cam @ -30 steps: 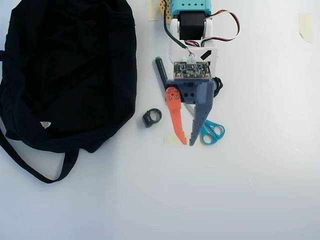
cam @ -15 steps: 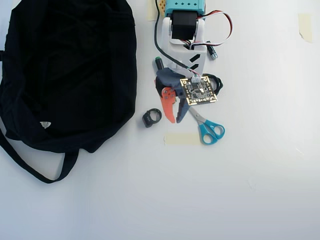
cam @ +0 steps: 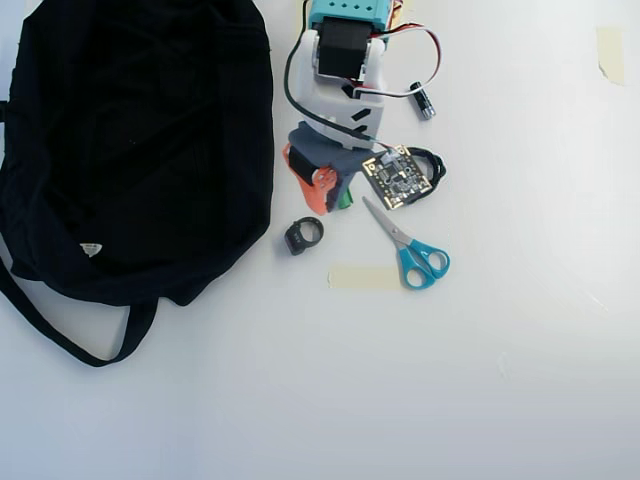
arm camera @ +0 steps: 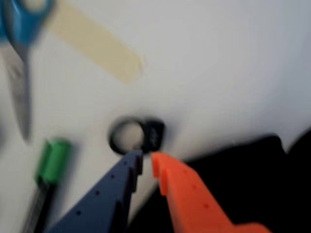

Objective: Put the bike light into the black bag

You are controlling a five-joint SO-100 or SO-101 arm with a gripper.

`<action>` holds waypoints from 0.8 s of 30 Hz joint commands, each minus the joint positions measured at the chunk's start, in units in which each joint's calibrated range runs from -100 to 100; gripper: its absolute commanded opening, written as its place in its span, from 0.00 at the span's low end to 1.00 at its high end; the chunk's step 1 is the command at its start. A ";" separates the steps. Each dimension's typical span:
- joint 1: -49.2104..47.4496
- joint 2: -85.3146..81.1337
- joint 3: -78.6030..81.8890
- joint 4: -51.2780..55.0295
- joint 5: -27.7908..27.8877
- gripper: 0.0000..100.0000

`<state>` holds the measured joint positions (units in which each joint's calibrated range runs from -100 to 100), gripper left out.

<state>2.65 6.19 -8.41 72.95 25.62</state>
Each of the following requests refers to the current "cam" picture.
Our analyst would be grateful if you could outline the black braided USB cable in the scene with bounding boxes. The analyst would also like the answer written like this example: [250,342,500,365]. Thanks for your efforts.
[407,146,448,201]

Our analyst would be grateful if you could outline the thin black camera cable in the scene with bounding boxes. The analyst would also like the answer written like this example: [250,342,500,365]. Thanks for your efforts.
[283,34,394,151]

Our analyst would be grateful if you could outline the scissors with teal handles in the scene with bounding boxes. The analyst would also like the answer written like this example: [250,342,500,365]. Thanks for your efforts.
[361,195,451,291]

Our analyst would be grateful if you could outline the black cylindrical battery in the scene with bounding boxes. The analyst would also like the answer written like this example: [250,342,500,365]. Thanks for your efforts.
[409,81,437,121]

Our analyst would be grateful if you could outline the short beige masking tape strip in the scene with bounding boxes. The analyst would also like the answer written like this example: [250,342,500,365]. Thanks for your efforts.
[595,27,626,87]

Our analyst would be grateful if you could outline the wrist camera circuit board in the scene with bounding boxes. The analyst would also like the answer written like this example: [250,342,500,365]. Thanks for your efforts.
[360,144,434,211]

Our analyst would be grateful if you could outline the grey-blue gripper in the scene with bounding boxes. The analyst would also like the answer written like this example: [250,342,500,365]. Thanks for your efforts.
[282,121,382,217]

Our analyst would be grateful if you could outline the black fabric bag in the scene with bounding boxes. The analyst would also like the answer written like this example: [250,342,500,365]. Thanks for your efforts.
[0,0,277,369]

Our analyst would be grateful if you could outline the long beige masking tape strip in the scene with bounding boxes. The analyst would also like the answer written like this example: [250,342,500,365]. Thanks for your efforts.
[327,264,401,290]

